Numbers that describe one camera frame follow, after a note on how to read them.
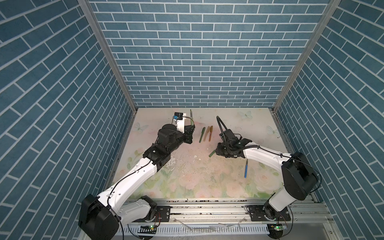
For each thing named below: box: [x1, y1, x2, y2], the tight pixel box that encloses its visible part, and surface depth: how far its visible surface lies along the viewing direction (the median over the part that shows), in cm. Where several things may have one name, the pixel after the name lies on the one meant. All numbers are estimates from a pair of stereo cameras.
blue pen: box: [244, 159, 248, 179], surface depth 91 cm
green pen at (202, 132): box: [199, 127, 206, 143], surface depth 110 cm
